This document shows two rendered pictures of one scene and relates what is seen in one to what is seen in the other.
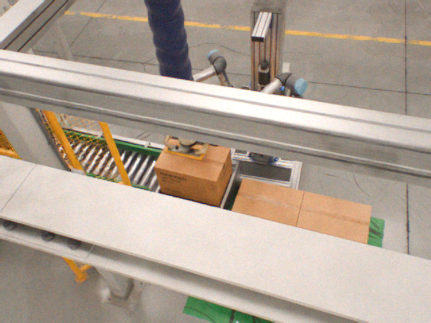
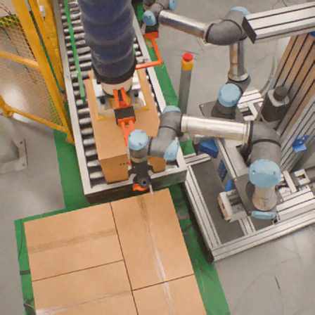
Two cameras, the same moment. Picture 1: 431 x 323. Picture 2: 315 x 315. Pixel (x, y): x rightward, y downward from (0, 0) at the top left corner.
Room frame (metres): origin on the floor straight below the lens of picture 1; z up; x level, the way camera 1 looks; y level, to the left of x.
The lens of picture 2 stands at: (1.83, -0.90, 2.82)
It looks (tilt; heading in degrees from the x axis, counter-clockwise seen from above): 64 degrees down; 49
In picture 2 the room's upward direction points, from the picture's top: 2 degrees clockwise
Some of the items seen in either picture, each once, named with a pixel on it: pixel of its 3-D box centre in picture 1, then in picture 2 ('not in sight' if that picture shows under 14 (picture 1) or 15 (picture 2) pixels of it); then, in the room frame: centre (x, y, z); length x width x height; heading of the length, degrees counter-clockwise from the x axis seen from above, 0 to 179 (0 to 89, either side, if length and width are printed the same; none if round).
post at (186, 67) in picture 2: not in sight; (183, 102); (2.99, 0.20, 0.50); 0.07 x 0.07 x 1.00; 66
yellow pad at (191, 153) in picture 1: (184, 150); (100, 92); (2.34, 0.22, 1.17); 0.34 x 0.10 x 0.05; 65
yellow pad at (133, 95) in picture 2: not in sight; (133, 85); (2.51, 0.14, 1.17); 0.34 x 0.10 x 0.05; 65
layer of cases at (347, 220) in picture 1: (291, 247); (119, 297); (1.74, -0.62, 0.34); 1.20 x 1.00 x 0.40; 66
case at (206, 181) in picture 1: (194, 170); (124, 126); (2.44, 0.18, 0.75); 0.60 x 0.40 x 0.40; 65
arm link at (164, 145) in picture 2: not in sight; (164, 145); (2.26, -0.41, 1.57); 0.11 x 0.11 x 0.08; 39
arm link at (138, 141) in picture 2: not in sight; (138, 143); (2.19, -0.35, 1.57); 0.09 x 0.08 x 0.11; 129
